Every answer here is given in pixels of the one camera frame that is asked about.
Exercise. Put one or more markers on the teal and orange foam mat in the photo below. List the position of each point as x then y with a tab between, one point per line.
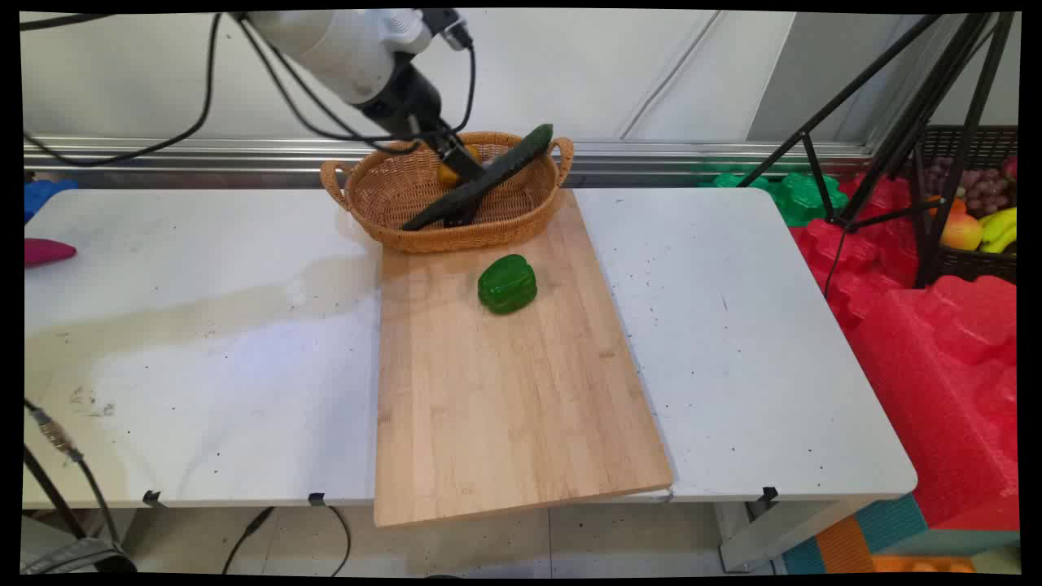
887	545

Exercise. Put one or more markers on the purple grape bunch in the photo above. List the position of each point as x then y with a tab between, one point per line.
981	187

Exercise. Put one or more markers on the yellow green banana bunch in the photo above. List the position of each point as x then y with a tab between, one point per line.
1000	228

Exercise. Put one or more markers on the blue foam piece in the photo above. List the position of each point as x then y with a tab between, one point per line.
45	195

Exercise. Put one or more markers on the magenta toy vegetable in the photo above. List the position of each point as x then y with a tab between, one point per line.
47	251

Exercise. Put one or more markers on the green foam mat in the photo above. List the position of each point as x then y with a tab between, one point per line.
802	199

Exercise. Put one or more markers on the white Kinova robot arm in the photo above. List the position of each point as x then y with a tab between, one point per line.
342	49

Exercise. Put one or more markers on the red foam mat stack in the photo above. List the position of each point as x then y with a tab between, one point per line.
936	366

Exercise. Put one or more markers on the red yellow apple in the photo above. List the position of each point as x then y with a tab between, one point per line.
961	232

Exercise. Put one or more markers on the yellow orange fruit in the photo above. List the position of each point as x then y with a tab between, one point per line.
447	173

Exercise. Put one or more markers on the black tripod stand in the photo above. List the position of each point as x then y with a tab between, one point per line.
920	122

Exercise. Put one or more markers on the aluminium wall rail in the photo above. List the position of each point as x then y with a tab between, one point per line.
203	155

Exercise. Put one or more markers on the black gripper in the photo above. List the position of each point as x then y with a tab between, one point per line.
404	98

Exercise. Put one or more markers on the small orange fruit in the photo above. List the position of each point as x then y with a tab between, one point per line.
954	205

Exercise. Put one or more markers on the wooden cutting board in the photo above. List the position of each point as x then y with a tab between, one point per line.
505	391

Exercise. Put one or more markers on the green bell pepper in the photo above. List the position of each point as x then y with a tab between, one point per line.
506	284

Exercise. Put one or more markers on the white table leg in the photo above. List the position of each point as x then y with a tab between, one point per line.
781	537

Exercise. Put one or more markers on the dark green cucumber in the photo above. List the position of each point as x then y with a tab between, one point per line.
505	167

